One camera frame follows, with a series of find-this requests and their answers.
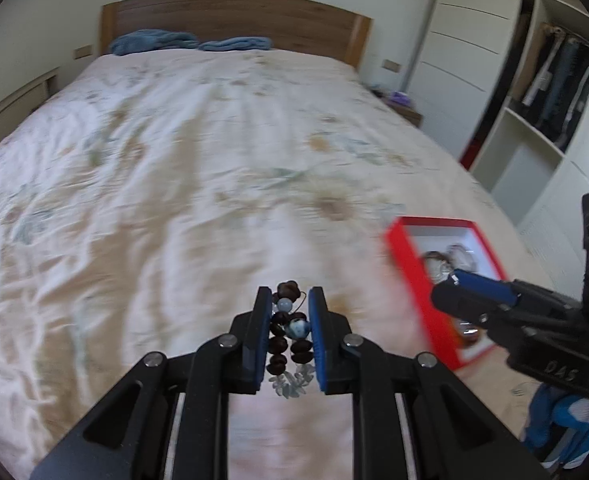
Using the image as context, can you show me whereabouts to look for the brown and blue bead bracelet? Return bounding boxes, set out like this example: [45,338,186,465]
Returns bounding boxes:
[267,281,320,400]

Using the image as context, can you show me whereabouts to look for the white wardrobe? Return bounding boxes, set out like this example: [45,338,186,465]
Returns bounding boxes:
[408,0,526,162]

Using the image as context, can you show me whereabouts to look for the person's blue clothing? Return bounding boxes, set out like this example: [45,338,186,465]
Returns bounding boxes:
[521,382,589,467]

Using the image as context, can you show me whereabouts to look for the beige low cabinet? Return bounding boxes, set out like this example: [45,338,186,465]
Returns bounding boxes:
[0,67,61,162]

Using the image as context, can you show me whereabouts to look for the red cardboard box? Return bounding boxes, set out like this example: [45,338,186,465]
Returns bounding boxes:
[384,216,511,372]

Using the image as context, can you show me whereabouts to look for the wooden headboard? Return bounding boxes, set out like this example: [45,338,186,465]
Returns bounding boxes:
[99,0,373,69]

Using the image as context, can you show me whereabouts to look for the white open shelf unit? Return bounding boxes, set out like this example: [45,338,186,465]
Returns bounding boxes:
[461,0,589,261]

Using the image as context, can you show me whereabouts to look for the dark bangle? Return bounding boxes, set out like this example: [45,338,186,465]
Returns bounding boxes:
[421,249,456,281]

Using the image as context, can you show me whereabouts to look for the amber bangle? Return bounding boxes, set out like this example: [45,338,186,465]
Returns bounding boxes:
[455,317,491,349]

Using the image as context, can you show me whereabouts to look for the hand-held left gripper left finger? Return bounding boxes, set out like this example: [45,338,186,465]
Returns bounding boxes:
[29,286,271,480]

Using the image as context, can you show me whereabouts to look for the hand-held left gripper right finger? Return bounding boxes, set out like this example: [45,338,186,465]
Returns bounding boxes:
[308,286,550,480]

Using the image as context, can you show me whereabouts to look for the blue blanket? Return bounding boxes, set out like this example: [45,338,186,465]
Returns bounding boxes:
[110,30,201,57]
[197,36,275,53]

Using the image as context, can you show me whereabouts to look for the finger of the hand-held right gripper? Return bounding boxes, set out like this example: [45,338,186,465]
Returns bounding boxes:
[449,268,582,313]
[430,280,520,346]

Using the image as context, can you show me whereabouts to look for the silver bangle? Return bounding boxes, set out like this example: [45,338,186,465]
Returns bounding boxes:
[447,243,477,273]

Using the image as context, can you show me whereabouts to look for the red bag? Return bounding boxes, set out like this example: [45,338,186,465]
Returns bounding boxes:
[459,139,486,172]

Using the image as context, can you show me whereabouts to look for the bed with floral bedspread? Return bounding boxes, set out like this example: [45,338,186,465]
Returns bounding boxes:
[0,49,555,480]

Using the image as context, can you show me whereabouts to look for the hanging clothes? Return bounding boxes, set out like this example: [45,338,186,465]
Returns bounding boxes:
[521,22,589,155]

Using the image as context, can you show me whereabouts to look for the wooden nightstand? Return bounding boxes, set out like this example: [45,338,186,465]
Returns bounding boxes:
[383,95,424,129]

